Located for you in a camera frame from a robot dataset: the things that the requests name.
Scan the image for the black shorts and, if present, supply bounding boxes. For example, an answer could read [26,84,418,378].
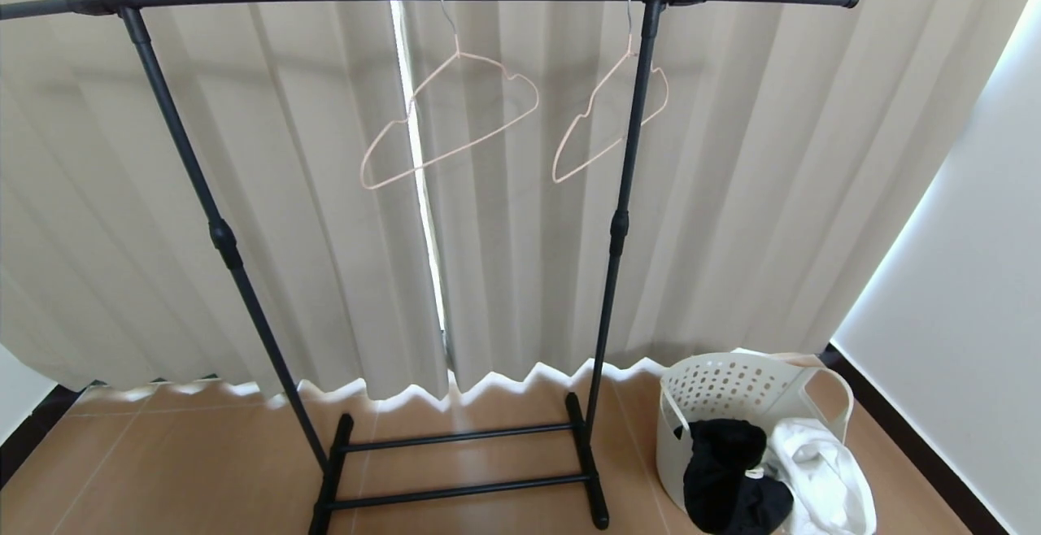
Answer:
[673,419,795,535]

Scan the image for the white laundry basket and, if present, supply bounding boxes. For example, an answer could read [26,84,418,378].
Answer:
[656,348,855,535]

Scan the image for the beige curtain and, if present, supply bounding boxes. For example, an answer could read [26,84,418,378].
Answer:
[0,0,1041,402]

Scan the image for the white garment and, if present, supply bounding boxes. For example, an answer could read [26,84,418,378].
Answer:
[764,419,878,535]

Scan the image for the pink clothes hanger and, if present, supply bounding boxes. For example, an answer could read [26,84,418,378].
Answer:
[360,0,540,191]
[552,0,669,185]

